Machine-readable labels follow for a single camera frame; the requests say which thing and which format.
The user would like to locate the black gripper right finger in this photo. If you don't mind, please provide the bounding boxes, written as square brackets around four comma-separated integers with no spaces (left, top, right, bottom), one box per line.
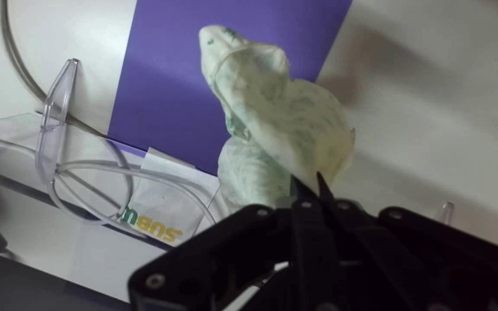
[314,170,498,311]

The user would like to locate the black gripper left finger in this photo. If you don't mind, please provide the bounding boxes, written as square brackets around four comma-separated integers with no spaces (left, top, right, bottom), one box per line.
[126,173,326,311]

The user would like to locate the pale green cloth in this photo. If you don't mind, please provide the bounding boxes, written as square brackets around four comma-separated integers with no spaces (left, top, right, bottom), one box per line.
[197,23,357,215]

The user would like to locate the white power strip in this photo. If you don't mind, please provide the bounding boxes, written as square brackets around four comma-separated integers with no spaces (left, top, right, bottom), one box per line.
[50,159,222,234]

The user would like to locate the purple rectangular mat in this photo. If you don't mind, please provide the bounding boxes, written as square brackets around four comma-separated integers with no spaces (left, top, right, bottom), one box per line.
[105,0,354,178]

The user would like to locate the long white cable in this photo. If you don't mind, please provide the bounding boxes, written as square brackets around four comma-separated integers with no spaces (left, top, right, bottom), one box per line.
[0,0,114,142]

